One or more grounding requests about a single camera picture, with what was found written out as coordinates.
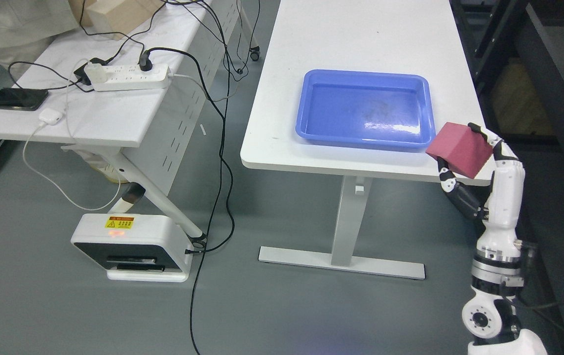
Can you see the beige wooden box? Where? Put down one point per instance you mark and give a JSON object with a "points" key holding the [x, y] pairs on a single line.
{"points": [[116, 18]]}

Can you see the white perforated side desk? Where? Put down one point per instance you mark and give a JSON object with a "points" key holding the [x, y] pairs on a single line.
{"points": [[142, 133]]}

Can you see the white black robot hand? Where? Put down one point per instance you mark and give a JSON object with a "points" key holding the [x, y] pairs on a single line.
{"points": [[500, 212]]}

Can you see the black smartphone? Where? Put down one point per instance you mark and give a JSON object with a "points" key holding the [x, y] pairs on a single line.
{"points": [[22, 99]]}

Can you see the black right metal shelf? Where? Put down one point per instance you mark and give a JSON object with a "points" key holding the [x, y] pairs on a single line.
{"points": [[513, 27]]}

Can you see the white power strip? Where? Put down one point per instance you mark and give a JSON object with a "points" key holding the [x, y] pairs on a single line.
{"points": [[126, 77]]}

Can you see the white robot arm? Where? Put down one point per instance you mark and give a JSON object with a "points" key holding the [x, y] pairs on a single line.
{"points": [[491, 316]]}

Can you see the pink foam block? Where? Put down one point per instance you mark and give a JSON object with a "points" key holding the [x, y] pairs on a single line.
{"points": [[465, 151]]}

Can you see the blue plastic tray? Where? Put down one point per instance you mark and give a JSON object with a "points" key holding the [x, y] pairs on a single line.
{"points": [[372, 110]]}

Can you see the white floor device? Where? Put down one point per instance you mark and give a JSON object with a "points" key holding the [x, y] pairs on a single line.
{"points": [[134, 247]]}

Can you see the white charger case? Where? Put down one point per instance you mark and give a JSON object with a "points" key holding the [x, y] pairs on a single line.
{"points": [[51, 116]]}

